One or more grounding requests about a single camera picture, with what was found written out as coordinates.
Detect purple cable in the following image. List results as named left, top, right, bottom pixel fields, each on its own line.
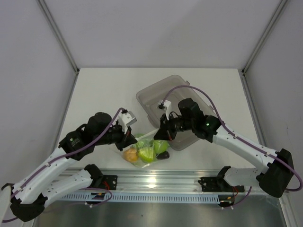
left=158, top=85, right=303, bottom=192
left=2, top=107, right=128, bottom=223

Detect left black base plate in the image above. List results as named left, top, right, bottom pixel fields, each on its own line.
left=101, top=175, right=118, bottom=191

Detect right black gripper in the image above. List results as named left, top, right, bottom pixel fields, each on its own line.
left=154, top=112, right=195, bottom=141

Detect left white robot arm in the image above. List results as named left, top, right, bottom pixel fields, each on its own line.
left=0, top=108, right=137, bottom=223

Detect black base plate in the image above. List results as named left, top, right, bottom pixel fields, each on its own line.
left=198, top=177, right=245, bottom=192
left=101, top=175, right=118, bottom=191

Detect aluminium mounting rail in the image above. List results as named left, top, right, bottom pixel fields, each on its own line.
left=54, top=168, right=290, bottom=195

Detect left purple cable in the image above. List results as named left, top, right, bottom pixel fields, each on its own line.
left=2, top=107, right=128, bottom=223

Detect purple toy eggplant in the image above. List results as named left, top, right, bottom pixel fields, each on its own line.
left=156, top=151, right=170, bottom=160

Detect orange toy fruit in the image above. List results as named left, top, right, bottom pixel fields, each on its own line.
left=123, top=148, right=139, bottom=163

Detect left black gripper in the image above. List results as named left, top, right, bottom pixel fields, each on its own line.
left=94, top=120, right=137, bottom=151

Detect green bumpy toy guava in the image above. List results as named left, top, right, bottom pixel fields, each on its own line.
left=135, top=139, right=153, bottom=149

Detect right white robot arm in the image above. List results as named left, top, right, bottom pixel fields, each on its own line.
left=154, top=98, right=294, bottom=198

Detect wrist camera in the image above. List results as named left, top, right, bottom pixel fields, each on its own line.
left=118, top=109, right=137, bottom=134
left=158, top=100, right=172, bottom=120

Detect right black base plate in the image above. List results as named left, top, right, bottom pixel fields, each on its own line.
left=198, top=177, right=245, bottom=192

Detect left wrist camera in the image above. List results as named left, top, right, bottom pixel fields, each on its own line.
left=118, top=109, right=137, bottom=134

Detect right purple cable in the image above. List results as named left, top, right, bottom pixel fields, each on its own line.
left=158, top=85, right=303, bottom=192

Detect clear grey plastic bin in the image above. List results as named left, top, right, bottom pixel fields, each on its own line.
left=136, top=75, right=216, bottom=151

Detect right aluminium frame post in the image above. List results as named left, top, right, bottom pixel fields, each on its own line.
left=241, top=0, right=290, bottom=76

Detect green toy apple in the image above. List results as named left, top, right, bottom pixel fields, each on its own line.
left=153, top=140, right=169, bottom=154

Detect white slotted cable duct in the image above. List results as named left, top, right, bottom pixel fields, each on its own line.
left=58, top=192, right=220, bottom=204

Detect left aluminium frame post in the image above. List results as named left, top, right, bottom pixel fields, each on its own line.
left=36, top=0, right=80, bottom=74

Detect aluminium frame post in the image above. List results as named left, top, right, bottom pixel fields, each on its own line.
left=241, top=0, right=290, bottom=76
left=36, top=0, right=80, bottom=74

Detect clear dotted zip top bag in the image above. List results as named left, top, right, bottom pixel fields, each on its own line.
left=121, top=130, right=170, bottom=168

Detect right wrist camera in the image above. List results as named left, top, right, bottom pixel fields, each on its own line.
left=158, top=100, right=172, bottom=120

